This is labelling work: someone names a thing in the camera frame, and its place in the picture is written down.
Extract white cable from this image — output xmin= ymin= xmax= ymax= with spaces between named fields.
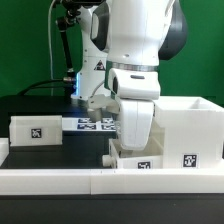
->
xmin=47 ymin=0 xmax=58 ymax=81

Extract white drawer box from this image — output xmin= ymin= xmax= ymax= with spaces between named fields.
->
xmin=9 ymin=116 xmax=62 ymax=147
xmin=102 ymin=138 xmax=163 ymax=169

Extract white left border rail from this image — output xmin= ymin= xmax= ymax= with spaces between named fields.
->
xmin=0 ymin=138 xmax=9 ymax=166

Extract white rear drawer box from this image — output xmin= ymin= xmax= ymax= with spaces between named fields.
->
xmin=9 ymin=116 xmax=62 ymax=147

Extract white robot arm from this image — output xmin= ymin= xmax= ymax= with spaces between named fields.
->
xmin=73 ymin=0 xmax=187 ymax=150

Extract white front drawer box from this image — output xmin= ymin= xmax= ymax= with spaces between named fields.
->
xmin=102 ymin=138 xmax=163 ymax=169

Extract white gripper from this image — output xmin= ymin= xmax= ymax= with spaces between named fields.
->
xmin=108 ymin=68 xmax=161 ymax=150

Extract white drawer cabinet frame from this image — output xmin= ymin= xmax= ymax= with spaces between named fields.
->
xmin=150 ymin=96 xmax=224 ymax=169

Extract white front border rail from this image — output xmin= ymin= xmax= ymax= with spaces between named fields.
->
xmin=0 ymin=169 xmax=224 ymax=196

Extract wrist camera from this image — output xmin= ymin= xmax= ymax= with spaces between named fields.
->
xmin=87 ymin=94 xmax=119 ymax=122

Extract black cable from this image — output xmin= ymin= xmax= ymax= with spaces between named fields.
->
xmin=17 ymin=79 xmax=68 ymax=97

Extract white border rail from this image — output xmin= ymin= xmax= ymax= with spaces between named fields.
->
xmin=0 ymin=169 xmax=224 ymax=196
xmin=0 ymin=138 xmax=9 ymax=166

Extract white marker sheet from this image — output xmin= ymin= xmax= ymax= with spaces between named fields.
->
xmin=62 ymin=118 xmax=115 ymax=131

